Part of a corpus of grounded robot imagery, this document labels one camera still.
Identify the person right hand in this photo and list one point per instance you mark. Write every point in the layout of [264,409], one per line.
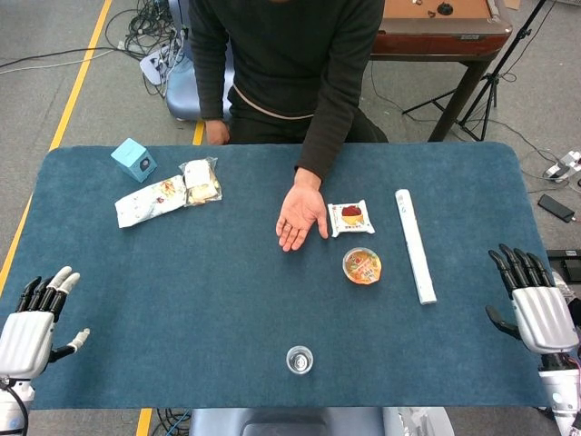
[217,132]

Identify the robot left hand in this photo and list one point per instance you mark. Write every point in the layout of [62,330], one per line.
[25,340]

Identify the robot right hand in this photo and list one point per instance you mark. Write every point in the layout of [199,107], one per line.
[544,318]

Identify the person left hand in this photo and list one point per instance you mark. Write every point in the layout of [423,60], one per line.
[302,213]

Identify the orange jelly cup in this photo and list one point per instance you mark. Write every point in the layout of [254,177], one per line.
[361,267]

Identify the person left forearm dark sleeve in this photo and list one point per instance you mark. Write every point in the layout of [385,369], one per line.
[324,145]

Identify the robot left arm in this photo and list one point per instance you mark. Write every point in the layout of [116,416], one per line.
[11,404]

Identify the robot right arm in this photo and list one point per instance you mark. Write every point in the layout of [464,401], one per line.
[563,390]

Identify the person right forearm dark sleeve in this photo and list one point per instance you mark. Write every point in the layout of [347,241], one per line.
[211,86]

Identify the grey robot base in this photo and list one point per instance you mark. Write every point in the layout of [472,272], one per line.
[318,422]

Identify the white pastry packet red print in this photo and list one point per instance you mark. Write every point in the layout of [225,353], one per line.
[350,219]

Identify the blue grey chair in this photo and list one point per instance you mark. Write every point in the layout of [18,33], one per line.
[181,97]

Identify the clear bread package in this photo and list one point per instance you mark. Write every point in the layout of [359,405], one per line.
[199,184]

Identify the black foot pedal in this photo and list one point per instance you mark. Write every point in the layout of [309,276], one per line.
[565,260]

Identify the light blue cardboard box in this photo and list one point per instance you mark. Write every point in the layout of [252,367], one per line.
[131,159]

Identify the white power strip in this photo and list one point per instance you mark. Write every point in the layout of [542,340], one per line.
[154,63]

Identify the white patterned snack bag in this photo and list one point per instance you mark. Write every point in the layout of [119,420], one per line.
[147,202]

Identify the person torso dark sweater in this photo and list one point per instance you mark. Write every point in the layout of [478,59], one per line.
[290,59]

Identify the black phone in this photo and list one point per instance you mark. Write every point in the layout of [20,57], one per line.
[556,208]

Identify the long white roll box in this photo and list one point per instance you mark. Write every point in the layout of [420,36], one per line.
[415,247]

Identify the blue felt table cloth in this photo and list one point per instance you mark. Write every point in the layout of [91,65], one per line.
[204,295]

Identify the clear plastic jar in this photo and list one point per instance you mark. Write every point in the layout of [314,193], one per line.
[299,360]

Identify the white grey adapter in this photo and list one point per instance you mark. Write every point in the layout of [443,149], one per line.
[563,167]

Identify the brown wooden game table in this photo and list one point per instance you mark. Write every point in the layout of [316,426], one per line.
[436,38]

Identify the black tripod stand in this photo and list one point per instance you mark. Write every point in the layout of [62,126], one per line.
[488,91]

